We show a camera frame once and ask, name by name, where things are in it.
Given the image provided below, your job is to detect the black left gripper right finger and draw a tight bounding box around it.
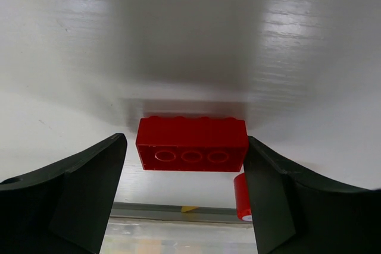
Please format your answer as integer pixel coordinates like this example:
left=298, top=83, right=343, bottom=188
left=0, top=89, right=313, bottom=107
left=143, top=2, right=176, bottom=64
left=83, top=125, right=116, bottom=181
left=243, top=137, right=380, bottom=253

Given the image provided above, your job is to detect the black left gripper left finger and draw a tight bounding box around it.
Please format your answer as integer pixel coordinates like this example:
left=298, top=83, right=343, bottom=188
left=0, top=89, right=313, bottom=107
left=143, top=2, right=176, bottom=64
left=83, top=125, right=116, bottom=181
left=1, top=133, right=127, bottom=253

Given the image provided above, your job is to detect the red flower lego piece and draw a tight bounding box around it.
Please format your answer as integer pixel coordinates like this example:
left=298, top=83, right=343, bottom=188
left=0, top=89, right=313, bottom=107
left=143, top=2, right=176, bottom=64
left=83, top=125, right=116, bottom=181
left=233, top=173, right=252, bottom=222

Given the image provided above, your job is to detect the long red lego brick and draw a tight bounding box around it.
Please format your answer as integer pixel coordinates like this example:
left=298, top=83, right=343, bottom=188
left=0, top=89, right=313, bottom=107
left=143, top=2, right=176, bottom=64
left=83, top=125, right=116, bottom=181
left=136, top=117, right=248, bottom=172

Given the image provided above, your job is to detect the yellow tape scrap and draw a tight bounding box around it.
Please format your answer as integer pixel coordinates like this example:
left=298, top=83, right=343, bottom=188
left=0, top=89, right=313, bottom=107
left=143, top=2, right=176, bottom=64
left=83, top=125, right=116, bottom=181
left=181, top=206, right=198, bottom=213

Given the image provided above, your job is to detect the aluminium table rail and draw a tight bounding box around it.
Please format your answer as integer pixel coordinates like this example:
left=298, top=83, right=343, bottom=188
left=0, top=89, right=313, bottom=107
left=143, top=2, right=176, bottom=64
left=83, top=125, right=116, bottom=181
left=110, top=202, right=251, bottom=224

